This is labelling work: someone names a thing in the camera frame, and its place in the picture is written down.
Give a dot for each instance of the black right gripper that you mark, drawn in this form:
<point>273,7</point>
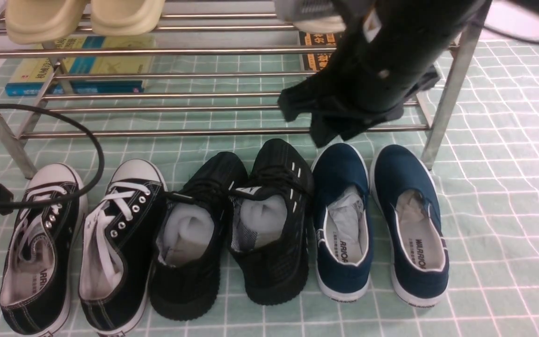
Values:
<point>347,98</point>

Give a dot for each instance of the black knit sneaker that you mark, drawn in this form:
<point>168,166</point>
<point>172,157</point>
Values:
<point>189,241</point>
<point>268,234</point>

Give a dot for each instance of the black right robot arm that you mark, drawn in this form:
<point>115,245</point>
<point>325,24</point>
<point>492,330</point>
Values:
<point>378,64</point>

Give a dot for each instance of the silver metal shoe rack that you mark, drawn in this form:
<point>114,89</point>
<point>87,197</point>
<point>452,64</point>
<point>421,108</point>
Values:
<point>57,88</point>

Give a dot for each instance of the black orange book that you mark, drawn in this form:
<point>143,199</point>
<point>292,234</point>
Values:
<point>317,61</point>

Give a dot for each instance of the black canvas sneaker left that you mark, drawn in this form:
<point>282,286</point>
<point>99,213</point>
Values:
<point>35,296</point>

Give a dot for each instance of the black canvas sneaker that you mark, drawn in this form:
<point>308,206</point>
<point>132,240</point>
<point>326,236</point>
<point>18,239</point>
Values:
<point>35,296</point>
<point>118,248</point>

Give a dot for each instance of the navy slip-on shoe left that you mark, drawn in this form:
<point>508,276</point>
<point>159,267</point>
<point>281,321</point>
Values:
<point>342,223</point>

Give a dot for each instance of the navy slip-on shoe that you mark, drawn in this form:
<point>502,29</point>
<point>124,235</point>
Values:
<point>405,194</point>
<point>342,223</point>

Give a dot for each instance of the navy slip-on shoe right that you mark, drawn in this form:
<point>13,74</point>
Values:
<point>405,194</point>

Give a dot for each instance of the black canvas sneaker right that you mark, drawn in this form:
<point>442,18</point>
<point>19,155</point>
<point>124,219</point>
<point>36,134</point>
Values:
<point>118,248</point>

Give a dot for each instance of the green checkered cloth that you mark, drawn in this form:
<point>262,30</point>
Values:
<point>487,179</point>

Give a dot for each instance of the yellow blue book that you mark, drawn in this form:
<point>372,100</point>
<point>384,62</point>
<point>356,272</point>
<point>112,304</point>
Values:
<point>30,75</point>

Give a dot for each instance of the beige slipper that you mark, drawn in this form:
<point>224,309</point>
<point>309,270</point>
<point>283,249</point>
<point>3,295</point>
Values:
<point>39,21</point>
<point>125,17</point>

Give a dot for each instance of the beige slipper far left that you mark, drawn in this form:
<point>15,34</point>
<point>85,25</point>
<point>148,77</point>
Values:
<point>39,21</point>

